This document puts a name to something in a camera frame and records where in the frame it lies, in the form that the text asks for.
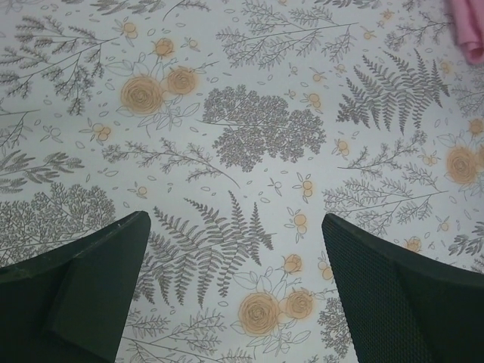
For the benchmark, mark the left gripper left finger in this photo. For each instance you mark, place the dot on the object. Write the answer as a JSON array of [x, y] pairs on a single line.
[[71, 303]]

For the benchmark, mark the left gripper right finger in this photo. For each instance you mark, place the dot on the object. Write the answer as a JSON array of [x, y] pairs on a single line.
[[401, 306]]

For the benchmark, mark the pink t-shirt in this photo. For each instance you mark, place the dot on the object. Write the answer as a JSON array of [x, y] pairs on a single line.
[[468, 18]]

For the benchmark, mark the floral patterned table mat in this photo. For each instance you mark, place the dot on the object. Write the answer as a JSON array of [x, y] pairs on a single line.
[[237, 125]]

